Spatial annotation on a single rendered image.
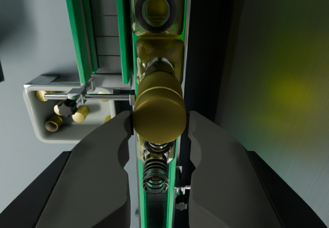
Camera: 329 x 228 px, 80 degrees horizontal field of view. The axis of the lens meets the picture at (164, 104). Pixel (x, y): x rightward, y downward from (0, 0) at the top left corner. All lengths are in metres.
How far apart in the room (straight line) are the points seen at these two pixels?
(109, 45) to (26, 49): 0.29
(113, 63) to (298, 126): 0.35
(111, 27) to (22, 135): 0.52
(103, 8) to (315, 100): 0.37
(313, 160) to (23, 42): 0.64
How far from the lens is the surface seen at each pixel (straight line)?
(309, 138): 0.19
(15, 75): 0.71
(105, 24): 0.43
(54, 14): 0.61
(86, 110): 0.62
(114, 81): 0.45
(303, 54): 0.20
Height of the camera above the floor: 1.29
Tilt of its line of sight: 63 degrees down
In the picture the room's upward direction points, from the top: 177 degrees clockwise
